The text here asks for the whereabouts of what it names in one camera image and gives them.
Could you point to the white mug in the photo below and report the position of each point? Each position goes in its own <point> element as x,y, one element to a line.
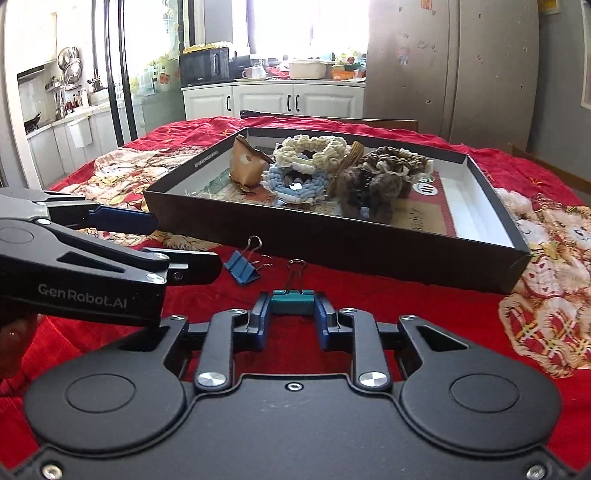
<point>253,72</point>

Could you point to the person's left hand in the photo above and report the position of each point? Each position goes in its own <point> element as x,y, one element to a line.
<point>16,341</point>

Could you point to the pot lid rack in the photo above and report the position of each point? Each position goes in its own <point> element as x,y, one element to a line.
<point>71,62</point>

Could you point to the tan triangular packet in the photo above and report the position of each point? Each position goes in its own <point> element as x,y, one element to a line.
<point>247,166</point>

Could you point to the striped wooden hair clip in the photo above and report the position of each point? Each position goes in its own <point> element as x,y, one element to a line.
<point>354,154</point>

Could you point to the blue binder clip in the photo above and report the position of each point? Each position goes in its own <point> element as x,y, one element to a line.
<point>242,270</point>

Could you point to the brown crochet scrunchie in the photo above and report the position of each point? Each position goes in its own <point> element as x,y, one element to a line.
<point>397,161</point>

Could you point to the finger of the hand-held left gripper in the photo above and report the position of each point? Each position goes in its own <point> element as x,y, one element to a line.
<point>120,219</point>
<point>198,267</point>

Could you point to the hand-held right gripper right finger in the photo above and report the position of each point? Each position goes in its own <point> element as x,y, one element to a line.
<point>325,323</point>

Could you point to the white cabinet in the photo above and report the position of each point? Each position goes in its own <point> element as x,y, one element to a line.
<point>263,101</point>

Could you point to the yellow flowers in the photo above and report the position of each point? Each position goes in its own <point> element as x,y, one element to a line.
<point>205,47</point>

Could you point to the red printed blanket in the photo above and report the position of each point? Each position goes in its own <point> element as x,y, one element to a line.
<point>415,304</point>

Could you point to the black sliding door frame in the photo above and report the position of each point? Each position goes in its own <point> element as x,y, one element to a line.
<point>115,69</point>

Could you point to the black microwave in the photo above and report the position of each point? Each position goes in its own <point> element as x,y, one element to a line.
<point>203,67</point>

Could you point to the cream crochet scrunchie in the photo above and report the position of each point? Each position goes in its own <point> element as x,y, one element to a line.
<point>323,154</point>

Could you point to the cream plastic basin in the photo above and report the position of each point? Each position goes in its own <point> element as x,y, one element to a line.
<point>309,69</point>

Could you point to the steel refrigerator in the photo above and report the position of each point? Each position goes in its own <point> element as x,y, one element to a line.
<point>452,69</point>

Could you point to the teal binder clip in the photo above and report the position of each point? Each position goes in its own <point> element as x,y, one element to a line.
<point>291,304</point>

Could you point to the blue crochet scrunchie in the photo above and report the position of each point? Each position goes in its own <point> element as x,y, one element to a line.
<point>277,180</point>

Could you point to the black shallow box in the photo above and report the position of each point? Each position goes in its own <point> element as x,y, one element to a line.
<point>323,244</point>

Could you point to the dark wooden chair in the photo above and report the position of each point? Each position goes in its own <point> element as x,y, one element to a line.
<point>346,122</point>
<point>531,154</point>

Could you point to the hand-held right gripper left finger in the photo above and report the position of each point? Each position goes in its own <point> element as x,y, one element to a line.
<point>258,323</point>

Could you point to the white hanging bin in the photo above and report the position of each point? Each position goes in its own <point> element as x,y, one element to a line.
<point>81,131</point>

